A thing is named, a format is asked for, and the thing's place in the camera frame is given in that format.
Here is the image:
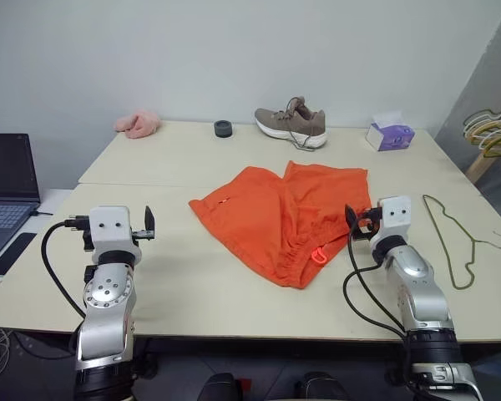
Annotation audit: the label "olive green wire hanger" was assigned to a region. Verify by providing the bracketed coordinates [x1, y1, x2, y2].
[422, 194, 501, 291]

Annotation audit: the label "black smartphone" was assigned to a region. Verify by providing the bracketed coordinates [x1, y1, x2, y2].
[0, 232, 38, 277]

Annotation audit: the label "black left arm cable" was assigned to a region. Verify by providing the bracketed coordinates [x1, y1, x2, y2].
[40, 213, 91, 322]

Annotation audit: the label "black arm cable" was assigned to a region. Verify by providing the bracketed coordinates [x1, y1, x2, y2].
[40, 213, 91, 322]
[342, 227, 414, 342]

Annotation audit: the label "orange shorts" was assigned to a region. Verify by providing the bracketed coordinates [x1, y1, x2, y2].
[187, 160, 372, 291]

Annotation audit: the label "dark rounded shape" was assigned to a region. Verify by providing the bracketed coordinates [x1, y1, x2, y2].
[203, 373, 240, 401]
[294, 371, 340, 401]

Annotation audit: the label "brown sneaker white sole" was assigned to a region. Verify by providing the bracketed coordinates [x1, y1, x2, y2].
[254, 95, 329, 152]

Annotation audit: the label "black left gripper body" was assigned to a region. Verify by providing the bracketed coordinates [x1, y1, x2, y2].
[129, 227, 158, 243]

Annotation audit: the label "purple white tissue box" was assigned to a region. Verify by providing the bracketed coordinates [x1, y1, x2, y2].
[366, 111, 416, 152]

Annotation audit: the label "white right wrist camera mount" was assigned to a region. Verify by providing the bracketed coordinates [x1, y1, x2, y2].
[377, 195, 412, 244]

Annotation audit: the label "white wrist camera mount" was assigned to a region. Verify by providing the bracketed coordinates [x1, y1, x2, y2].
[377, 195, 412, 244]
[89, 205, 144, 256]

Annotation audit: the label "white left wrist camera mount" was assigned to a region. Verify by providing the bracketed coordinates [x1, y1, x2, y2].
[89, 205, 144, 256]

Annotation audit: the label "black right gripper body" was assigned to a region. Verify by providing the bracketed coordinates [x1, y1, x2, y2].
[353, 206, 382, 243]

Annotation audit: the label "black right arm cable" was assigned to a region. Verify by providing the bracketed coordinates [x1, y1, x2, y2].
[342, 227, 414, 342]

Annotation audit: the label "pink fluffy slipper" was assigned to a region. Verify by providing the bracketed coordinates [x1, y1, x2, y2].
[114, 109, 162, 140]

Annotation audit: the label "dark grey laptop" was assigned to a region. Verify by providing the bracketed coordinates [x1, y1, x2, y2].
[0, 133, 42, 263]

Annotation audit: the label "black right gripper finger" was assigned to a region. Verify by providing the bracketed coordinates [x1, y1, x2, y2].
[344, 204, 359, 231]

